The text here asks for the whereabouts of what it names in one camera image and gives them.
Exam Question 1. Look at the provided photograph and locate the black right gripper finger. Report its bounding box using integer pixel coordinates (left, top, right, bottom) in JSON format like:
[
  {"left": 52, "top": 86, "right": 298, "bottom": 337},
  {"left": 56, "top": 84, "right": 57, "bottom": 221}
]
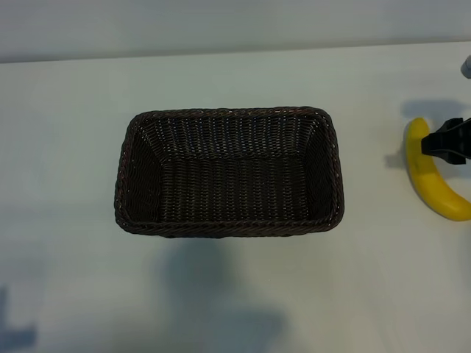
[
  {"left": 422, "top": 117, "right": 471, "bottom": 146},
  {"left": 422, "top": 140, "right": 471, "bottom": 165}
]

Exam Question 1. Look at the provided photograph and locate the yellow banana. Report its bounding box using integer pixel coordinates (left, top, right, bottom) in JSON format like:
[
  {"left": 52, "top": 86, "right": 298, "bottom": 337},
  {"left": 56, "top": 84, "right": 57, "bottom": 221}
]
[{"left": 403, "top": 116, "right": 471, "bottom": 222}]

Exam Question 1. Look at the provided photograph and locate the dark brown wicker basket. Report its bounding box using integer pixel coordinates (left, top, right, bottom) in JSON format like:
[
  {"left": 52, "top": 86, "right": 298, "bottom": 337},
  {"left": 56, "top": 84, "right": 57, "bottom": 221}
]
[{"left": 113, "top": 105, "right": 347, "bottom": 240}]

